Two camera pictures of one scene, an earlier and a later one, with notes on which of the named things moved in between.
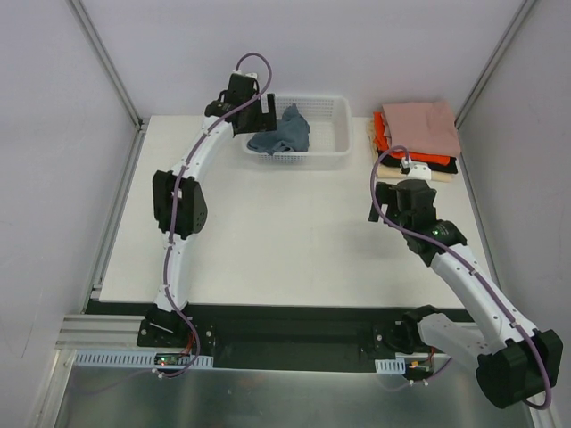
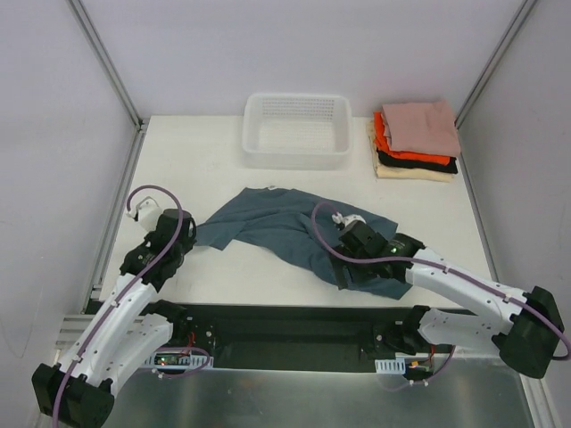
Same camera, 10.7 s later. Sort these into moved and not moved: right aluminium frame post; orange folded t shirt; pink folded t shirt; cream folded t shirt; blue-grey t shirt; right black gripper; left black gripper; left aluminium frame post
Moved: left black gripper; right black gripper; blue-grey t shirt
Not moved: right aluminium frame post; orange folded t shirt; left aluminium frame post; cream folded t shirt; pink folded t shirt
